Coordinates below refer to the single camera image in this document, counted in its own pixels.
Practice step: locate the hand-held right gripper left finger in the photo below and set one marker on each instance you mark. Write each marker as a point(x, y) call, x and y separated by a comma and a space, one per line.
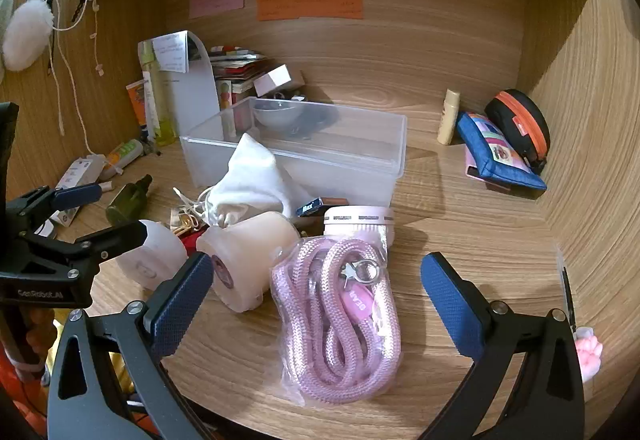
point(180, 307)

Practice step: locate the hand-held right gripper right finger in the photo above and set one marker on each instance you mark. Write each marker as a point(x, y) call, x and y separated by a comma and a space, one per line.
point(450, 302)

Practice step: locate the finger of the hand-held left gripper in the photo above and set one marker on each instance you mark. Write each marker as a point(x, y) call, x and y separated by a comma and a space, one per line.
point(117, 237)
point(77, 196)

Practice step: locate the white tape roll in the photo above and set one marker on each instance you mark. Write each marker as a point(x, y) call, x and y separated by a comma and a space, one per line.
point(160, 252)

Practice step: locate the cream tape roll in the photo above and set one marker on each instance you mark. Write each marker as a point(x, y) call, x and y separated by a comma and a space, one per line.
point(250, 250)

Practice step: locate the pink white facial brush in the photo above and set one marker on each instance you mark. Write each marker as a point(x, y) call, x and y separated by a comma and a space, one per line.
point(357, 217)

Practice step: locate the white cloth pouch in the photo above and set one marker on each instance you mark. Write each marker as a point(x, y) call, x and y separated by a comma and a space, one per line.
point(250, 174)

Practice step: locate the clear plastic storage box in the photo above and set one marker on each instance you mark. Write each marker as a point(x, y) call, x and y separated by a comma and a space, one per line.
point(345, 154)

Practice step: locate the dark green bottle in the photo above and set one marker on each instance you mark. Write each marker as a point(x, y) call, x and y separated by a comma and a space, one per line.
point(125, 202)

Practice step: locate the green white tube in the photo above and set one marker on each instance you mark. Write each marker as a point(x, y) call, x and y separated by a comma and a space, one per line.
point(125, 152)

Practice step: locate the red packet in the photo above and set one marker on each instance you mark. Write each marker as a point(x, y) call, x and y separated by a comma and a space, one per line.
point(191, 242)

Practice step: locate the wooden desk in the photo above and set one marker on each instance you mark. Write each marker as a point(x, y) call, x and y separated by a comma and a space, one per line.
point(450, 230)

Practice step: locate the yellow cloth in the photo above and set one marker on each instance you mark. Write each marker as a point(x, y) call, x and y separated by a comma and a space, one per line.
point(122, 370)

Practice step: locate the orange carton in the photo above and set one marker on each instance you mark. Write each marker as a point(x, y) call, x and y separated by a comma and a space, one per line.
point(136, 102)

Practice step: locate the orange red cloth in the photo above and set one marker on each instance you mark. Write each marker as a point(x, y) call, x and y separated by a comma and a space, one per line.
point(22, 400)

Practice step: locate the yellow green tall bottle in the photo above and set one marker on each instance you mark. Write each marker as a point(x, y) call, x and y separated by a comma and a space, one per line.
point(159, 109)

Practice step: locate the pink flat case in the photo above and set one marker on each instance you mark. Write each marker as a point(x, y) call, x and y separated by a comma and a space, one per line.
point(475, 172)

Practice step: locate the pink paw toy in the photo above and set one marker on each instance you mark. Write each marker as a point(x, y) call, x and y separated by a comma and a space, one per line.
point(589, 355)

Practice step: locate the blue patchwork pouch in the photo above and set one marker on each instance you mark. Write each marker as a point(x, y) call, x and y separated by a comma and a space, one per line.
point(495, 154)

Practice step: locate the white paper file holder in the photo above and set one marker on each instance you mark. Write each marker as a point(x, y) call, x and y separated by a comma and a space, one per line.
point(197, 89)

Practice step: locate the small blue packet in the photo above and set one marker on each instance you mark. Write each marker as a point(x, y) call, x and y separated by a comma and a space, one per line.
point(308, 208)

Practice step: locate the white fluffy pompom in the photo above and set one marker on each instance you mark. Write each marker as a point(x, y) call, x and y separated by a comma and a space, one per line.
point(25, 34)

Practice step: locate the cream tube bottle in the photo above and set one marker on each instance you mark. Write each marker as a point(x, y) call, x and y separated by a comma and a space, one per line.
point(448, 117)

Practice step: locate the black orange zip case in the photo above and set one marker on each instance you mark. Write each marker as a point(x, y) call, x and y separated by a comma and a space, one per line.
point(525, 119)

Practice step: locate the grey bowl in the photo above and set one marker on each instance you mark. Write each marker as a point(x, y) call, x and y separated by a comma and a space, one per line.
point(277, 114)

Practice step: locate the stack of books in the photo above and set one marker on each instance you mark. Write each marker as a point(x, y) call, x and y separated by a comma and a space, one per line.
point(235, 67)

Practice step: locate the small pink white box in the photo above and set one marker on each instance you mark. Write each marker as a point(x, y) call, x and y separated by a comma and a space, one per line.
point(272, 79)

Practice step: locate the small brown box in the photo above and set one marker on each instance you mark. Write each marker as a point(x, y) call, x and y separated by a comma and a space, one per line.
point(297, 80)

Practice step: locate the orange paper note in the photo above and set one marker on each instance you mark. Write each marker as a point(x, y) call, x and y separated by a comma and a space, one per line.
point(310, 3)

